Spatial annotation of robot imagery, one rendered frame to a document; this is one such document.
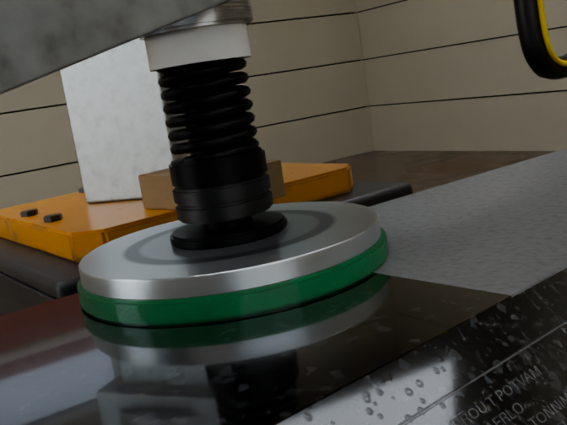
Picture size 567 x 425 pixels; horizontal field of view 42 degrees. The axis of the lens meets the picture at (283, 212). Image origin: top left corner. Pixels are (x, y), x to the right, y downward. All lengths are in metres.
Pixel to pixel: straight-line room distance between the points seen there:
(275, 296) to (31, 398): 0.14
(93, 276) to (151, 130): 0.70
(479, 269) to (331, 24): 7.50
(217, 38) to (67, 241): 0.57
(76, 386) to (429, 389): 0.17
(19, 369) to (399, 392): 0.20
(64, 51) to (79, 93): 0.86
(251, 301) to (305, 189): 0.72
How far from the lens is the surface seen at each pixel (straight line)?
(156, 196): 1.05
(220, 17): 0.48
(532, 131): 6.67
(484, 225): 0.57
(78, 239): 0.99
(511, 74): 6.74
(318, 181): 1.15
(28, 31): 0.37
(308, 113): 7.66
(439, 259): 0.49
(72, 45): 0.38
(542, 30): 0.99
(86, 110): 1.23
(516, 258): 0.48
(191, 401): 0.33
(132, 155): 1.19
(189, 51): 0.48
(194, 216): 0.50
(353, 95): 8.02
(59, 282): 0.92
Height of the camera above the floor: 0.94
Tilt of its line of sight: 10 degrees down
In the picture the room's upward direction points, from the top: 9 degrees counter-clockwise
